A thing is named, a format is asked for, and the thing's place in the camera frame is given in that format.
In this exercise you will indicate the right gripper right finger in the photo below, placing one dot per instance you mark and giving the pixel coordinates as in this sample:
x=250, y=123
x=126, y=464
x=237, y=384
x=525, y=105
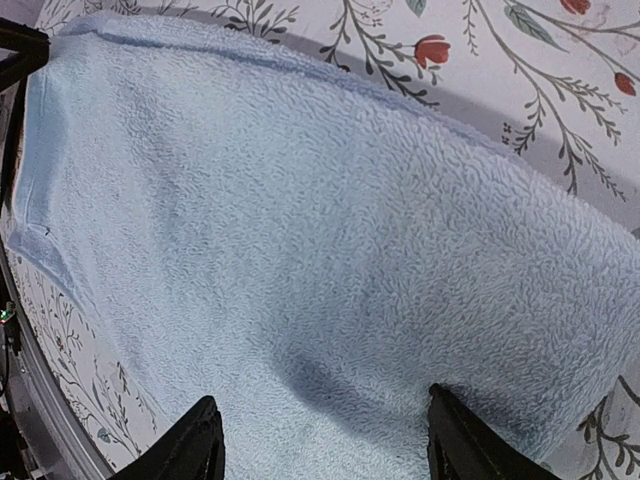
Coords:
x=461, y=446

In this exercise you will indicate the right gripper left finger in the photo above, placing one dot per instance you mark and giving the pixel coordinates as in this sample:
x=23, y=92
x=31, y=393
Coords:
x=192, y=449

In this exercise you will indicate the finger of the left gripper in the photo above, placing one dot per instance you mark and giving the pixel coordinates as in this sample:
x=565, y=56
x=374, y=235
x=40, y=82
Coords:
x=29, y=51

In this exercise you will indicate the light blue cloth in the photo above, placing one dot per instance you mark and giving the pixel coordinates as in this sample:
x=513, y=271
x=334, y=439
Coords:
x=243, y=221

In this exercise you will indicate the floral table cloth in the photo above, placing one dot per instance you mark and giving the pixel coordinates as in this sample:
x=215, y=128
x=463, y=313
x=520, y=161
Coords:
x=556, y=81

